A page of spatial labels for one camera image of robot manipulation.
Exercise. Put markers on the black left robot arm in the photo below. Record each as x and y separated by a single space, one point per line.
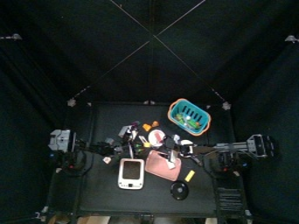
70 151

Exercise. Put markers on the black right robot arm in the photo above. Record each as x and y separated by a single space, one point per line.
238 145

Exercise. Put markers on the yellow toy corn piece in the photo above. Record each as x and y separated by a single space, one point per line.
146 143

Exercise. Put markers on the white toy knife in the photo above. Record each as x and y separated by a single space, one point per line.
172 164

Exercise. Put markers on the orange toy food piece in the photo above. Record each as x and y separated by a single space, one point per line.
148 127
156 124

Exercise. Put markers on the white plate with red food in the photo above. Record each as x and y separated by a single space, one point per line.
157 137

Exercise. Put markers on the pink cutting board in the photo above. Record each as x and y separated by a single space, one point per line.
158 169

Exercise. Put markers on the yellow rectangular block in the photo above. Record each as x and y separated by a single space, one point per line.
190 176

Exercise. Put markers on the green toy vegetable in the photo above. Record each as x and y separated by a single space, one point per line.
186 120

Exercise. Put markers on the teal basket with orange rim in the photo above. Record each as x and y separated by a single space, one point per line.
190 117

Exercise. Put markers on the small white tag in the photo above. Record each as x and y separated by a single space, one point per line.
107 159

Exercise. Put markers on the black round lid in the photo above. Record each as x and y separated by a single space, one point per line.
180 190

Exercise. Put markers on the white toy tablet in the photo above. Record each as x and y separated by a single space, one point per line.
132 173

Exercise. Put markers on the grey frame corner bracket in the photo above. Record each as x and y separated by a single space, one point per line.
226 105
71 102
292 38
15 37

